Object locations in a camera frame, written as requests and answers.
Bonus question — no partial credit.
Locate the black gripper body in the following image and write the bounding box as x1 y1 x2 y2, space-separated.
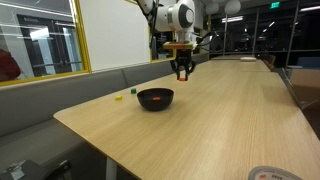
175 49 193 66

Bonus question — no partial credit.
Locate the black bowl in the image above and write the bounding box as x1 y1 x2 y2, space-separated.
136 87 175 112

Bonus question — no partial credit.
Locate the long wooden table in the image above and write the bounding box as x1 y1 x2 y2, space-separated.
186 59 272 73
210 54 258 61

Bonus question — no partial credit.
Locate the white globe pendant lamp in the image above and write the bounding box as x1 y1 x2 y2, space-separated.
224 0 242 16
205 2 220 15

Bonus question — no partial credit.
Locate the white flat object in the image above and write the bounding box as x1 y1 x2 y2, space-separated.
239 56 257 63

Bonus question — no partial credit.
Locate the distant ceiling light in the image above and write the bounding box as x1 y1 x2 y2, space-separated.
221 15 244 24
299 5 320 13

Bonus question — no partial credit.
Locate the dark wooden chair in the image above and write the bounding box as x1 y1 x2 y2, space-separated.
263 54 277 72

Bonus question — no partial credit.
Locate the brown wooden chair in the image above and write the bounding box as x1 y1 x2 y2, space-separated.
281 67 320 111

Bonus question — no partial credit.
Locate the blue sofa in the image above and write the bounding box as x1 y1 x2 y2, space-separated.
295 56 320 70

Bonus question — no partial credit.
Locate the white table leg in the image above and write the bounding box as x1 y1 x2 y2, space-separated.
105 156 119 180

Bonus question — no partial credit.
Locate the grey upholstered bench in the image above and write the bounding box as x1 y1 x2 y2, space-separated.
0 52 210 180

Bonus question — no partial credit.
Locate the grey tape roll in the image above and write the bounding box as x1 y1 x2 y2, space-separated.
248 165 304 180

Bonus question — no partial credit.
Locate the red garment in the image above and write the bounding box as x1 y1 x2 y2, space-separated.
0 49 22 82

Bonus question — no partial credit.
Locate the black clamp device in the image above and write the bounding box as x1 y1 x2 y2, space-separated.
0 159 73 180

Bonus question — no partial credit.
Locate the tan wrist camera mount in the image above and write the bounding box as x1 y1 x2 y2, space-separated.
162 40 195 52

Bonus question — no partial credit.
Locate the yellow window frame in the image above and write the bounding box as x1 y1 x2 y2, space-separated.
0 0 93 88
147 26 178 64

